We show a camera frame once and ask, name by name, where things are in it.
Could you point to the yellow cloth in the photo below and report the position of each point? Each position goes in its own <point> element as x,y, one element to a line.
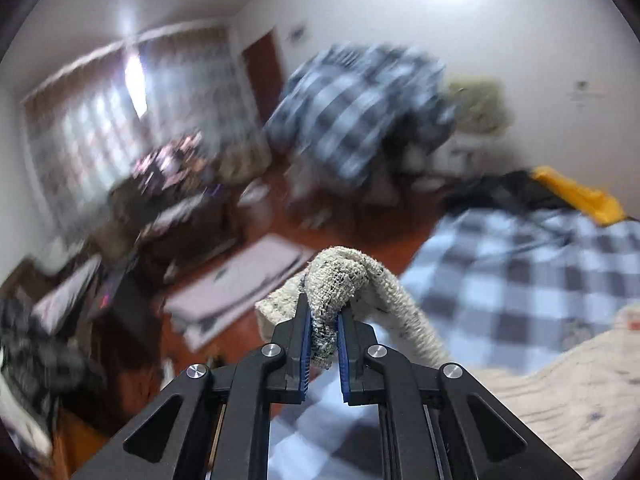
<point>585,195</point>

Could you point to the blue checked duvet pile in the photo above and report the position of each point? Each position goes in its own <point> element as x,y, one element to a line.
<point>340,110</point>

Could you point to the patterned window curtain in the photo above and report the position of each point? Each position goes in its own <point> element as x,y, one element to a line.
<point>90,125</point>

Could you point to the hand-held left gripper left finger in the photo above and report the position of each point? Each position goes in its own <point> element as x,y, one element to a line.
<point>302,360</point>

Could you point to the beige box fan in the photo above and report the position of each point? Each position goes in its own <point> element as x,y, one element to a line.
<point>480,105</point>

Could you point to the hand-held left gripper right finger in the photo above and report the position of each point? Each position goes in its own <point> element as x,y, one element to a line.
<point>344,360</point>

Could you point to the white plastic bag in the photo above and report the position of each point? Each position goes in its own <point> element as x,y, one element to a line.
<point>255,192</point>

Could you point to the dark wooden desk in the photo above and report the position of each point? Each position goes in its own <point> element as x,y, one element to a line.
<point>165,210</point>

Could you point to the blue checked bed sheet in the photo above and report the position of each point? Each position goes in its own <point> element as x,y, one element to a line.
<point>525,280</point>

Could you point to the cream knit sweater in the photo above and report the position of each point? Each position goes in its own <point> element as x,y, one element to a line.
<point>335,275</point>

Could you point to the white wall socket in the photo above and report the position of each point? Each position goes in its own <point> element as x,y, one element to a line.
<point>582,91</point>

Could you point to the brown door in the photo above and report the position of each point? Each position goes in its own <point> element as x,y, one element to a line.
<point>262,70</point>

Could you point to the dark patterned cloth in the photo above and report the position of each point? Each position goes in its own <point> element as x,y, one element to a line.
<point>35,350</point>

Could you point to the black cloth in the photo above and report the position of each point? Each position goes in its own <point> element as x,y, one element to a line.
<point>500,190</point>

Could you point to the pink floor mat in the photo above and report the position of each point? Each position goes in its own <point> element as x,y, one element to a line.
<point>235,285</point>

